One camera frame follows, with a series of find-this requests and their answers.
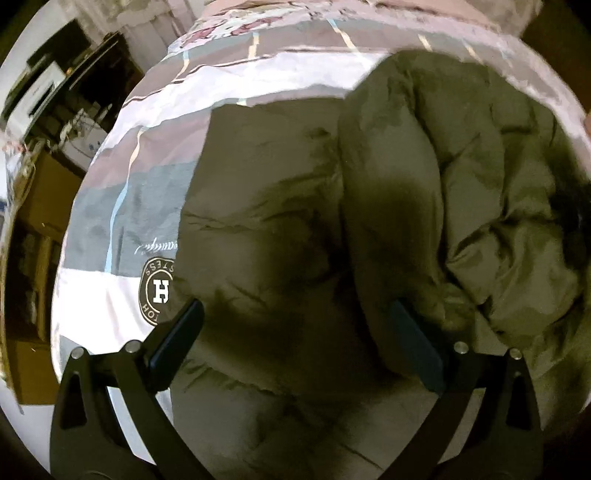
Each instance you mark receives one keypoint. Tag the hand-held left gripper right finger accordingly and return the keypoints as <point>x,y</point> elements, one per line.
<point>418,344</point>

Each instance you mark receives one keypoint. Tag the white printed storage box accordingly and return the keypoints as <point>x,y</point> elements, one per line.
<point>87,145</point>

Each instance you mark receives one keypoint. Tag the dark wooden desk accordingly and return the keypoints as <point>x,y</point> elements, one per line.
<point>99,87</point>

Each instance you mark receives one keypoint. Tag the floral lace curtain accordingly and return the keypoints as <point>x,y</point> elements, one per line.
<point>147,27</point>

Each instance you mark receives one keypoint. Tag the brown wooden cabinet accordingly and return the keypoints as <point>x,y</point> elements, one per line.
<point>37,258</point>

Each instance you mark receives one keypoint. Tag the white printer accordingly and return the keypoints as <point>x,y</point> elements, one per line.
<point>32,94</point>

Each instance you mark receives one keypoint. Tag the bed with patterned plaid duvet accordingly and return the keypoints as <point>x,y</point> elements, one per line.
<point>138,184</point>

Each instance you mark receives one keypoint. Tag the black monitor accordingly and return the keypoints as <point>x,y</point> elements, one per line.
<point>60,44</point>

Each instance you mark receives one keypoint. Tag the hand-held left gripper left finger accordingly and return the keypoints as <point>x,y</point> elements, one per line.
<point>178,341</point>

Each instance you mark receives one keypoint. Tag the olive green hooded puffer jacket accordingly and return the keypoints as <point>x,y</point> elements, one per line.
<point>323,221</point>

